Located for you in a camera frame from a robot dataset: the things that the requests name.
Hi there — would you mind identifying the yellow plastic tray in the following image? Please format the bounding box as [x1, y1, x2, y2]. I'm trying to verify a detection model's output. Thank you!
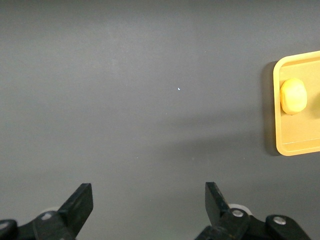
[272, 50, 320, 157]

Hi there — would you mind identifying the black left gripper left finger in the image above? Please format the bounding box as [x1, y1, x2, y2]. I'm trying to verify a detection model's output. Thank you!
[32, 183, 94, 240]

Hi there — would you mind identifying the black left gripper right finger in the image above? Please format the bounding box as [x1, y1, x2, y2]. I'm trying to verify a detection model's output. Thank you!
[194, 181, 251, 240]

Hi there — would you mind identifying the yellow toy potato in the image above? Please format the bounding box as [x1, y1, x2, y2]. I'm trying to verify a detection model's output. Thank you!
[279, 77, 308, 115]

